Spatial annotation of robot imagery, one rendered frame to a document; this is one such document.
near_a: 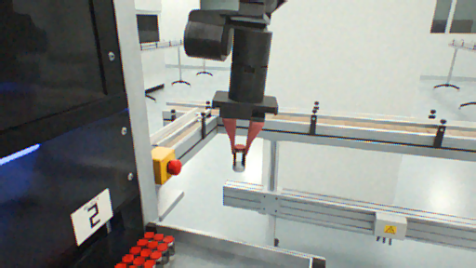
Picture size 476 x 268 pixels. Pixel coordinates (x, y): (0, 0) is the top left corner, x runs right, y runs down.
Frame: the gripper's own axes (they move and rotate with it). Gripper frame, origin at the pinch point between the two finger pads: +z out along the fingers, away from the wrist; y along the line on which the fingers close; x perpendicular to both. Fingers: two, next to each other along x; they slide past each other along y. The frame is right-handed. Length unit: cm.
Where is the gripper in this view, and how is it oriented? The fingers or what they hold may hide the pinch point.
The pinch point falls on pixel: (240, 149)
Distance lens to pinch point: 51.6
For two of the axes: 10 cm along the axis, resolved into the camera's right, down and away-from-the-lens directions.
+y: -9.9, -1.1, 0.0
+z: -1.0, 9.2, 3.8
